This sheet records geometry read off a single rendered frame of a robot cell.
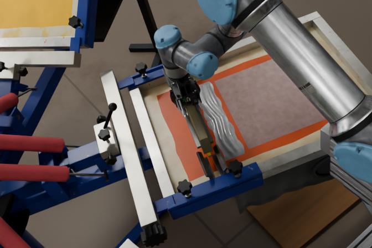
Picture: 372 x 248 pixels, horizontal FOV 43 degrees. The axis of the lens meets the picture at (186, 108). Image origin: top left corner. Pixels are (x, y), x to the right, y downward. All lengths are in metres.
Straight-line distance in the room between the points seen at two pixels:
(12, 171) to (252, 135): 0.76
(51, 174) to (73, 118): 1.71
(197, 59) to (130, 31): 2.47
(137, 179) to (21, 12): 0.91
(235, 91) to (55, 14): 0.77
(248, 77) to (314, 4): 1.87
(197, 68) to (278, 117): 0.48
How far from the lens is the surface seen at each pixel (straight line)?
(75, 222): 2.77
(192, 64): 1.24
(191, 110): 1.50
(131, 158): 1.52
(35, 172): 1.53
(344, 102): 0.91
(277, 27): 0.89
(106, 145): 1.54
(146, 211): 1.40
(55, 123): 3.27
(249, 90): 1.71
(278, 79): 1.73
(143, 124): 1.66
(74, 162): 1.59
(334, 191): 2.54
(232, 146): 1.56
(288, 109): 1.64
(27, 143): 1.61
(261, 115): 1.63
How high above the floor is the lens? 2.22
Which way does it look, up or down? 48 degrees down
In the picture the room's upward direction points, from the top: 19 degrees counter-clockwise
